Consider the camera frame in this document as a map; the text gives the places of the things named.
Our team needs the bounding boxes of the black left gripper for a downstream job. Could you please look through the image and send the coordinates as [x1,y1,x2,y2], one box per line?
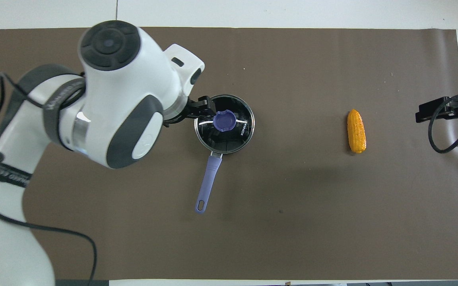
[163,95,216,128]

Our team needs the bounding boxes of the glass lid with purple knob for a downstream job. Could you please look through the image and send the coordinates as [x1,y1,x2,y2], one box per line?
[194,95,255,155]

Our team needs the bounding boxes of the yellow toy corn cob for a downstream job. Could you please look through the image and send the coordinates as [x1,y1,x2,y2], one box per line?
[347,109,367,154]

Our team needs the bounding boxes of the brown table mat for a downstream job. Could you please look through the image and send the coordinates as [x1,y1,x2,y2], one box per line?
[0,27,458,280]

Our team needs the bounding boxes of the steel pot with purple handle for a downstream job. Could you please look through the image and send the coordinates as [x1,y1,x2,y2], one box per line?
[194,94,255,215]

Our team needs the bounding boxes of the black velcro cable strap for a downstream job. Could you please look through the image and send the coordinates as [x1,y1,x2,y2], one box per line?
[0,156,31,188]
[42,77,87,151]

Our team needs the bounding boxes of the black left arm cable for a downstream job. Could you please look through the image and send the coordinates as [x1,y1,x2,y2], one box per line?
[0,71,97,286]

